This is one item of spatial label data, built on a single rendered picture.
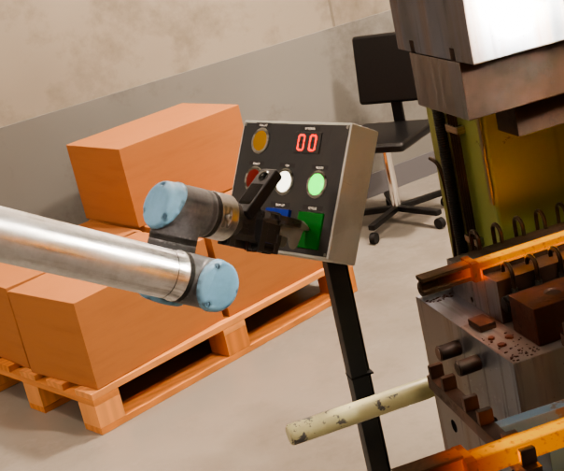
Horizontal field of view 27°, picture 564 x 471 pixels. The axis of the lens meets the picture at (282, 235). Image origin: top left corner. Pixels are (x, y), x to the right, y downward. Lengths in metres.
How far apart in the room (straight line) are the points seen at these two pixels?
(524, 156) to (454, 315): 0.36
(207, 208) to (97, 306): 1.94
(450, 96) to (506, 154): 0.33
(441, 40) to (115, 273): 0.64
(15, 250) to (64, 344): 2.33
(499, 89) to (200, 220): 0.60
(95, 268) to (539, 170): 0.87
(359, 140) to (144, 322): 1.97
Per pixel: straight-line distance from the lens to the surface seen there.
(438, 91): 1.97
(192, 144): 4.79
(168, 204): 2.11
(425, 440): 3.61
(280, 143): 2.50
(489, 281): 2.00
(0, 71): 5.23
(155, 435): 4.04
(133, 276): 1.94
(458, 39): 1.86
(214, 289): 2.01
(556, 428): 1.45
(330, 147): 2.38
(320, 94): 5.87
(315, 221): 2.37
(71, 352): 4.14
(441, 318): 2.09
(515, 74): 1.92
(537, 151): 2.26
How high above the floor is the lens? 1.72
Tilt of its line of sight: 17 degrees down
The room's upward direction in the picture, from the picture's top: 13 degrees counter-clockwise
